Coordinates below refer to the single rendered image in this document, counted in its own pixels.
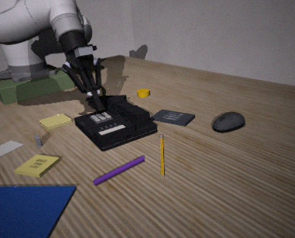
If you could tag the dark grey pocket calculator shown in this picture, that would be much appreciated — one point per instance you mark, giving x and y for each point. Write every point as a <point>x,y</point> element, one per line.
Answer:
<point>173,117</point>

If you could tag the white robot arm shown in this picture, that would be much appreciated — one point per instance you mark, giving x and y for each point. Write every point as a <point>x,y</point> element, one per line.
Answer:
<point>32,29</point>

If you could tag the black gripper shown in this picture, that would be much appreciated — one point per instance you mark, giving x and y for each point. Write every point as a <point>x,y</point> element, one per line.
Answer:
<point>82,65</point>

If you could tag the black computer mouse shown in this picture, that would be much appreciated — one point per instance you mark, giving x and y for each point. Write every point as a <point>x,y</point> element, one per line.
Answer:
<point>229,122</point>

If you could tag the purple cylinder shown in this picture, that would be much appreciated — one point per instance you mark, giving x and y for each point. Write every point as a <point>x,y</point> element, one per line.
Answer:
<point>118,170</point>

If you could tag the black desk phone body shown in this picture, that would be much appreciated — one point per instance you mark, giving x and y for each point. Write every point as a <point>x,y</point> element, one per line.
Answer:
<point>111,128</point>

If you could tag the black telephone handset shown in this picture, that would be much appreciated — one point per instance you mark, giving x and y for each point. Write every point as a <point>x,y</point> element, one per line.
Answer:
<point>132,112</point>

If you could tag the blue notebook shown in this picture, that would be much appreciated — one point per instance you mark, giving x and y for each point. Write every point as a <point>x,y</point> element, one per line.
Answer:
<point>33,211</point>

